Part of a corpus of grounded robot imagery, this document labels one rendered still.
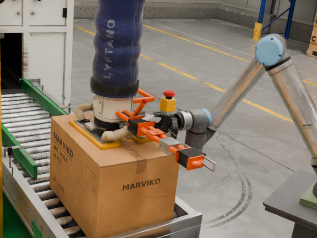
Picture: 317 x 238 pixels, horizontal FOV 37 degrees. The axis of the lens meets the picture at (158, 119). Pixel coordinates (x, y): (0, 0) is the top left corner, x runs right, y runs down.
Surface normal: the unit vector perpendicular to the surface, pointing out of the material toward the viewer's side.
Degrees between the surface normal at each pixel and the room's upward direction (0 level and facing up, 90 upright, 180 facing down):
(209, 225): 0
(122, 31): 83
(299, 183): 0
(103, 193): 90
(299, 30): 90
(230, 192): 0
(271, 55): 84
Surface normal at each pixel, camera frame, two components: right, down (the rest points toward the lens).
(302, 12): -0.82, 0.12
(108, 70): -0.07, 0.05
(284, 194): 0.10, -0.93
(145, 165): 0.52, 0.35
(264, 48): -0.46, 0.17
